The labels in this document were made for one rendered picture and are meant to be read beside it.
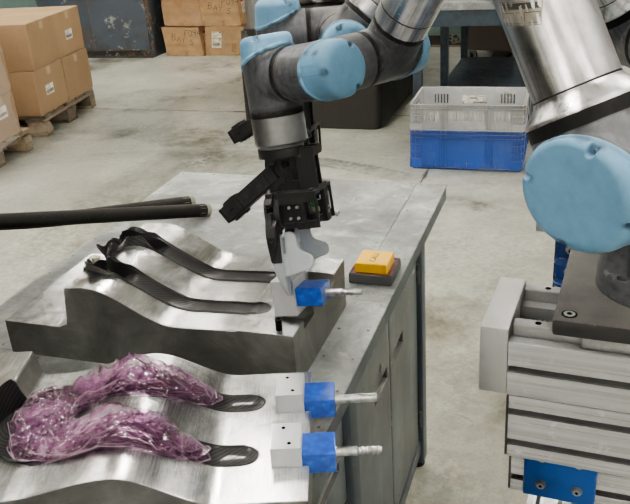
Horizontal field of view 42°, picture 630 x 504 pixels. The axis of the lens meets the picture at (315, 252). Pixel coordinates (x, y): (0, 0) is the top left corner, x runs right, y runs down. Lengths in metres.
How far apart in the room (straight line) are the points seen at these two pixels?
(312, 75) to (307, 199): 0.19
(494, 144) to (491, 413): 2.17
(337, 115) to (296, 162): 4.15
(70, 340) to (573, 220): 0.85
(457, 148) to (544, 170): 3.68
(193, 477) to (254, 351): 0.28
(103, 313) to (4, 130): 4.11
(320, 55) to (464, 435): 1.61
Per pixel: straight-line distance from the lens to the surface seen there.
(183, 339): 1.25
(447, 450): 2.39
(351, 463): 1.51
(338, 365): 1.26
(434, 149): 4.47
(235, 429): 1.06
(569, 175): 0.77
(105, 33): 8.39
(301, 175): 1.15
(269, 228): 1.15
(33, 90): 5.81
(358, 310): 1.41
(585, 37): 0.79
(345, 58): 1.04
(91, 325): 1.33
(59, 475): 1.00
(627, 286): 0.94
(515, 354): 0.99
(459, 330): 2.94
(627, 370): 0.98
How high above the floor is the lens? 1.48
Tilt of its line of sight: 25 degrees down
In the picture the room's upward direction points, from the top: 4 degrees counter-clockwise
